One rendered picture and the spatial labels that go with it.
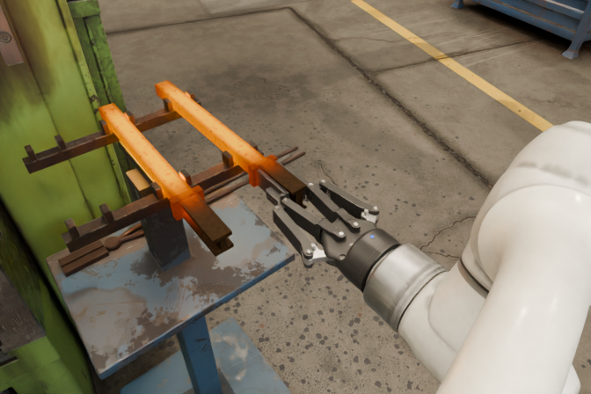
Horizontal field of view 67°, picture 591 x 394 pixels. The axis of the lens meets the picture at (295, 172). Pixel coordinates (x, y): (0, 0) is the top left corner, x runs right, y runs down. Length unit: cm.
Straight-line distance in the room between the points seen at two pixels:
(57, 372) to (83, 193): 44
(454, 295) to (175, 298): 54
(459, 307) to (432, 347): 5
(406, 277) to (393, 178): 167
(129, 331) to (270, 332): 81
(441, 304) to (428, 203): 161
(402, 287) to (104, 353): 53
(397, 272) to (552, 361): 24
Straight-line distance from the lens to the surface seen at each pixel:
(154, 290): 89
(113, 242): 98
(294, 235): 57
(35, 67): 101
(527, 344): 29
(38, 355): 123
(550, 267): 32
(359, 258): 53
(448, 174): 225
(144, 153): 73
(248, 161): 68
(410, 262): 51
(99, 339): 86
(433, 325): 48
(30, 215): 118
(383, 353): 158
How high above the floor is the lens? 137
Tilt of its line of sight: 40 degrees down
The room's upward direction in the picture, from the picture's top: straight up
